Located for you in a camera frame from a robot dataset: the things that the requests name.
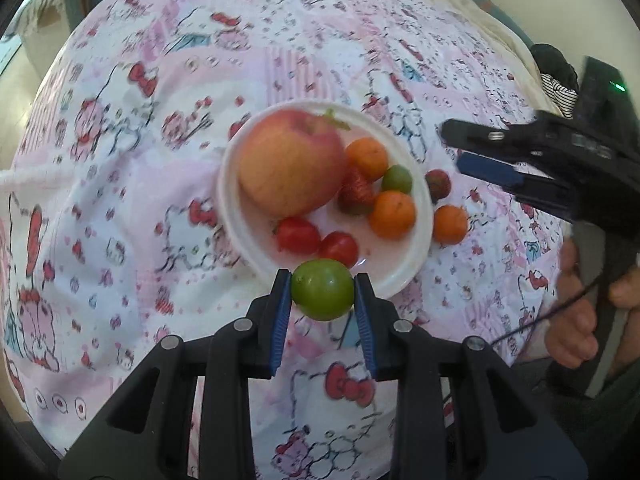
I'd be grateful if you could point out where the person's right hand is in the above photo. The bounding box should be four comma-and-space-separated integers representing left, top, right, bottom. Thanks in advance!
544, 238, 640, 377

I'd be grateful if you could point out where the orange mandarin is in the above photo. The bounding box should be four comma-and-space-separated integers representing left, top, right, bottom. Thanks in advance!
345, 136, 388, 182
433, 205, 469, 245
368, 190, 416, 240

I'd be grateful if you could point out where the green plum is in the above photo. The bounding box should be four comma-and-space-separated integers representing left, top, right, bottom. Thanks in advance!
381, 165, 413, 195
291, 259, 355, 322

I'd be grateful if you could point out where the dark red strawberry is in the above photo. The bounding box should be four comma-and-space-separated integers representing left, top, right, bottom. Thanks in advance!
425, 169, 451, 203

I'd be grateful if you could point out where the pink Hello Kitty bedsheet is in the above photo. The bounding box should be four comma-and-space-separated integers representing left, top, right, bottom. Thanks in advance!
1, 0, 562, 454

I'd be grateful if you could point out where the pink strawberry pattern plate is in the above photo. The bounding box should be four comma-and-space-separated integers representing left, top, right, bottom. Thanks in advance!
217, 100, 433, 298

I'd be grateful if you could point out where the red cherry tomato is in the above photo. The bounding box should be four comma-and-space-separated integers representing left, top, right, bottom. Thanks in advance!
274, 217, 322, 256
318, 231, 359, 268

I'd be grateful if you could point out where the black striped clothes pile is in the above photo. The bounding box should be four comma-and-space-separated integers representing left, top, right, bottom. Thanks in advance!
530, 44, 579, 119

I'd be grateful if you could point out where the large red apple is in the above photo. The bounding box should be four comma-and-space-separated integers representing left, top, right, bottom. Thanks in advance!
239, 108, 347, 217

